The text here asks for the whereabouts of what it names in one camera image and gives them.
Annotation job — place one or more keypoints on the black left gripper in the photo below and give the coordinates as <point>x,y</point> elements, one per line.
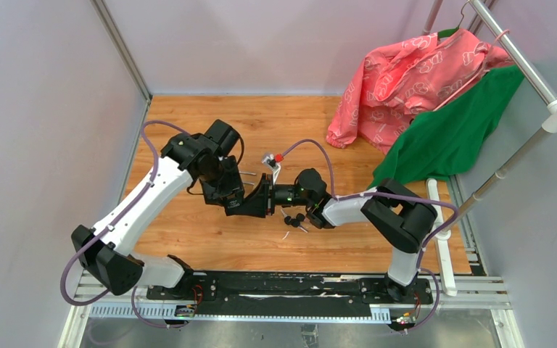
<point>217,195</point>

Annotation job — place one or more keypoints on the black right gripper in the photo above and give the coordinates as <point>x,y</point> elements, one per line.
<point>258,203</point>

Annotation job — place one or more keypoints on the brass padlock steel shackle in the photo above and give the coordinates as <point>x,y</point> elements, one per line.
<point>247,178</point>

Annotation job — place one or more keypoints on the black-headed key bunch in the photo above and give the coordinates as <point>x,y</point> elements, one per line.
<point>295,221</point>

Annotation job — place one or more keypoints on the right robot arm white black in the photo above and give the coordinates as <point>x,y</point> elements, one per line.
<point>403,218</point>

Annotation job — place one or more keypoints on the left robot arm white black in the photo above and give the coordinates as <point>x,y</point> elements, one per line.
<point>105,249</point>

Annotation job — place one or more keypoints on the green garment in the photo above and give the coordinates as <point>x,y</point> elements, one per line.
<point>448,141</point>

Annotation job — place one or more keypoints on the pink patterned garment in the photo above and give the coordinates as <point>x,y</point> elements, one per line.
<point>395,83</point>

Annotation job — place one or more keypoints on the metal clothes rack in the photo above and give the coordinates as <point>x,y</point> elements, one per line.
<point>514,225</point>

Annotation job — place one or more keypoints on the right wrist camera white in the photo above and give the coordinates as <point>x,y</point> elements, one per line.
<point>271,161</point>

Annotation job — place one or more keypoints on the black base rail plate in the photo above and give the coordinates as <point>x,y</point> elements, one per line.
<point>293,297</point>

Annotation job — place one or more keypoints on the aluminium corner frame post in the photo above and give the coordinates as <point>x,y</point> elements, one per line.
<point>118,41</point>

